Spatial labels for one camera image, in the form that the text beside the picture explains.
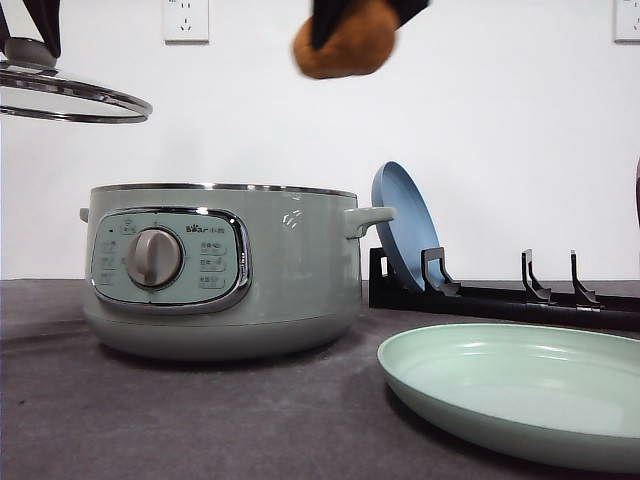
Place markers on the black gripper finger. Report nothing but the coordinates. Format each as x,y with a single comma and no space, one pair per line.
45,16
4,31
405,10
326,14

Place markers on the brown potato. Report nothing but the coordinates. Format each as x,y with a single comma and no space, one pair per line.
361,42

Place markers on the glass lid with green knob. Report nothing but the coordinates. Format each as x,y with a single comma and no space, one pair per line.
32,84

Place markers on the green plate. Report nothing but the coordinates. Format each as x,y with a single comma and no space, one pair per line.
562,393

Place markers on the blue plate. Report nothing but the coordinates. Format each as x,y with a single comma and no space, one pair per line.
413,230

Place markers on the green electric steamer pot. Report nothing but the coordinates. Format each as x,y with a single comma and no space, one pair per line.
206,272

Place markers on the black plate rack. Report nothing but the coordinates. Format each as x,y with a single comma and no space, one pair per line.
534,302

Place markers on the dark red object right edge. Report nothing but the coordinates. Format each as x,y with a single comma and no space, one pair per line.
638,190

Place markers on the white wall socket left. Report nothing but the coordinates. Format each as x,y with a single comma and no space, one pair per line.
186,22

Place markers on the white wall socket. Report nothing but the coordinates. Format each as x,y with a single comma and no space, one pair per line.
186,22
627,22

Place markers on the white wall socket right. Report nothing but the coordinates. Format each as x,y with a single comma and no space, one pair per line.
627,22

